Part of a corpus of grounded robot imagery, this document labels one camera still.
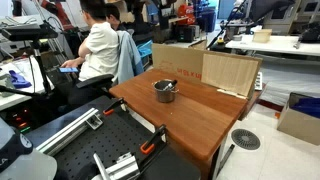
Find white black dry-erase marker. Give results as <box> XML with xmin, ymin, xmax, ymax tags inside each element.
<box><xmin>163</xmin><ymin>79</ymin><xmax>179</xmax><ymax>92</ymax></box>

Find small stainless steel pot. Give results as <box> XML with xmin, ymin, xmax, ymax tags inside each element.
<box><xmin>152</xmin><ymin>79</ymin><xmax>180</xmax><ymax>104</ymax></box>

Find brown cardboard box red print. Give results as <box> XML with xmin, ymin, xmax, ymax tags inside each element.
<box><xmin>151</xmin><ymin>43</ymin><xmax>264</xmax><ymax>85</ymax></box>

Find light blue jacket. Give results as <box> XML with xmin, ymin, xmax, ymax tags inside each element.
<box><xmin>113</xmin><ymin>30</ymin><xmax>145</xmax><ymax>86</ymax></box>

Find black orange bar clamp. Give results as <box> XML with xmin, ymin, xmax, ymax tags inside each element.
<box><xmin>139</xmin><ymin>124</ymin><xmax>168</xmax><ymax>168</ymax></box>
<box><xmin>102</xmin><ymin>97</ymin><xmax>128</xmax><ymax>117</ymax></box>

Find black office chair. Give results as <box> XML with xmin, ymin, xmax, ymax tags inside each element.
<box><xmin>46</xmin><ymin>68</ymin><xmax>116</xmax><ymax>111</ymax></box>

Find pale cardboard panel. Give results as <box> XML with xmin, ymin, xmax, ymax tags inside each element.
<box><xmin>200</xmin><ymin>52</ymin><xmax>263</xmax><ymax>100</ymax></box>

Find person in white shirt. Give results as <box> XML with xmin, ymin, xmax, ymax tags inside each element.
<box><xmin>60</xmin><ymin>0</ymin><xmax>120</xmax><ymax>108</ymax></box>

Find blue plastic bin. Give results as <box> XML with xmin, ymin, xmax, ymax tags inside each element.
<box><xmin>196</xmin><ymin>9</ymin><xmax>218</xmax><ymax>33</ymax></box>

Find person with dark hair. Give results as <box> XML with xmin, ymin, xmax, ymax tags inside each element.
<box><xmin>105</xmin><ymin>3</ymin><xmax>122</xmax><ymax>32</ymax></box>

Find blue screen smartphone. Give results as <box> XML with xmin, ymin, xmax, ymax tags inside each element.
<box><xmin>58</xmin><ymin>67</ymin><xmax>80</xmax><ymax>74</ymax></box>

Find black metal table leg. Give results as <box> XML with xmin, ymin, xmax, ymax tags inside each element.
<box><xmin>215</xmin><ymin>143</ymin><xmax>236</xmax><ymax>178</ymax></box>

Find round metal floor drain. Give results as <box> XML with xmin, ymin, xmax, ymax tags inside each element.
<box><xmin>230</xmin><ymin>128</ymin><xmax>262</xmax><ymax>151</ymax></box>

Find small wooden box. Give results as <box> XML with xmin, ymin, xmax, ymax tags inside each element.
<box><xmin>252</xmin><ymin>28</ymin><xmax>273</xmax><ymax>44</ymax></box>

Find white work table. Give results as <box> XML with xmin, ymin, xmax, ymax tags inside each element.
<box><xmin>225</xmin><ymin>33</ymin><xmax>320</xmax><ymax>58</ymax></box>

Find white desk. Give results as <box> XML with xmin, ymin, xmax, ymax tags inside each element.
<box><xmin>0</xmin><ymin>56</ymin><xmax>56</xmax><ymax>112</ymax></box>

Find blue cloth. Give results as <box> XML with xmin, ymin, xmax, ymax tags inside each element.
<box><xmin>8</xmin><ymin>69</ymin><xmax>33</xmax><ymax>90</ymax></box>

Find open cardboard box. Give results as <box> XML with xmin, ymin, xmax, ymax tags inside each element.
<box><xmin>276</xmin><ymin>91</ymin><xmax>320</xmax><ymax>146</ymax></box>

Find black computer red lights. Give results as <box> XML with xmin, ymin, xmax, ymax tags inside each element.
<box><xmin>4</xmin><ymin>105</ymin><xmax>34</xmax><ymax>134</ymax></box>

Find aluminium extrusion rail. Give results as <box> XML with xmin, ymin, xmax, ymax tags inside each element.
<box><xmin>34</xmin><ymin>107</ymin><xmax>104</xmax><ymax>157</ymax></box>
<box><xmin>91</xmin><ymin>151</ymin><xmax>141</xmax><ymax>180</ymax></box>

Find black camera tripod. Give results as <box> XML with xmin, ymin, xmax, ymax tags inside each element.
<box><xmin>0</xmin><ymin>39</ymin><xmax>54</xmax><ymax>99</ymax></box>

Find black stereo camera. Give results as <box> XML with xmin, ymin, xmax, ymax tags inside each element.
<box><xmin>0</xmin><ymin>22</ymin><xmax>59</xmax><ymax>43</ymax></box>

